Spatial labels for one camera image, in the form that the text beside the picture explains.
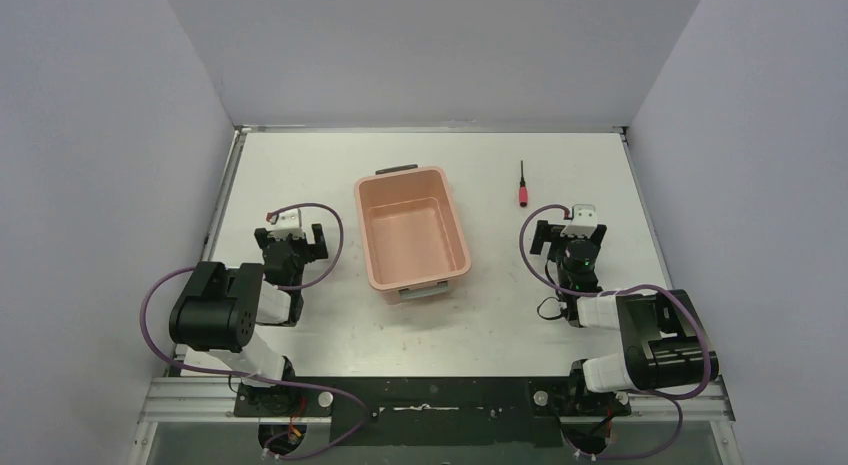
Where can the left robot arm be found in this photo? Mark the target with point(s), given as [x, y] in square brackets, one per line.
[220, 307]

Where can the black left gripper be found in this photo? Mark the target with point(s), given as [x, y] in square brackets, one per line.
[313, 251]

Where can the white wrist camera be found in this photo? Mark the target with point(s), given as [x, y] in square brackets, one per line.
[285, 224]
[583, 223]

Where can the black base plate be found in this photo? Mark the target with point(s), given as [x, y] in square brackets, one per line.
[443, 411]

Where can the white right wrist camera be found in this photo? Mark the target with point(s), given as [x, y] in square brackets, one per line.
[583, 223]

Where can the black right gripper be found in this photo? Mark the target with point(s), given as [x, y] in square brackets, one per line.
[546, 233]

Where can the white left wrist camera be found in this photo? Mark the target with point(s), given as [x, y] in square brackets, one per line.
[285, 224]

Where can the pink plastic bin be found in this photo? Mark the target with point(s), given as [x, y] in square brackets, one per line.
[413, 241]

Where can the aluminium front rail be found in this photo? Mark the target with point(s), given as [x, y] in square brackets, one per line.
[210, 400]

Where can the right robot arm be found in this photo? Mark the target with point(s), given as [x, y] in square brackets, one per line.
[663, 343]

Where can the red handled screwdriver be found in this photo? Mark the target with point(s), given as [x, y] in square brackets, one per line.
[523, 196]

